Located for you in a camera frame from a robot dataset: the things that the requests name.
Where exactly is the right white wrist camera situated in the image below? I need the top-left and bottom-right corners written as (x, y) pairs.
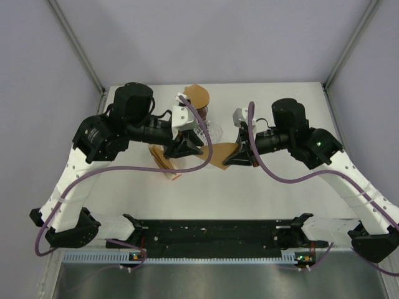
top-left (233, 108), bottom-right (257, 135)

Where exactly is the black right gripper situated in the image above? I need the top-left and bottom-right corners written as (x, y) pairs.
top-left (222, 128), bottom-right (292, 168)

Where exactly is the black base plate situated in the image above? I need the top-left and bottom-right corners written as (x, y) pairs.
top-left (122, 219), bottom-right (329, 258)

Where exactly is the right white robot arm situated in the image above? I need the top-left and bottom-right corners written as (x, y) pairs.
top-left (222, 98), bottom-right (398, 264)

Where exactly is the grey cable duct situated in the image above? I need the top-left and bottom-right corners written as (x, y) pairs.
top-left (62, 251), bottom-right (315, 267)

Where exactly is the aluminium frame rail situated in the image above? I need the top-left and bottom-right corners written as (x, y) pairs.
top-left (45, 0), bottom-right (105, 94)

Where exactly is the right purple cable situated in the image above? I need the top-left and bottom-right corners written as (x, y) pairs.
top-left (246, 100), bottom-right (399, 277)

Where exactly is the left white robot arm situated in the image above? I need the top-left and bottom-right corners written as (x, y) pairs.
top-left (30, 82), bottom-right (209, 250)

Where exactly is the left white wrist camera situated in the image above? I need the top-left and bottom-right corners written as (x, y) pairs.
top-left (171, 93), bottom-right (198, 139)

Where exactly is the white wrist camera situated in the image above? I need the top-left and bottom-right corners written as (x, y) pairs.
top-left (171, 93), bottom-right (198, 139)
top-left (233, 108), bottom-right (257, 135)

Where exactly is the brown paper coffee filter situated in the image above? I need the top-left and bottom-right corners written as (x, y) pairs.
top-left (183, 84), bottom-right (210, 110)

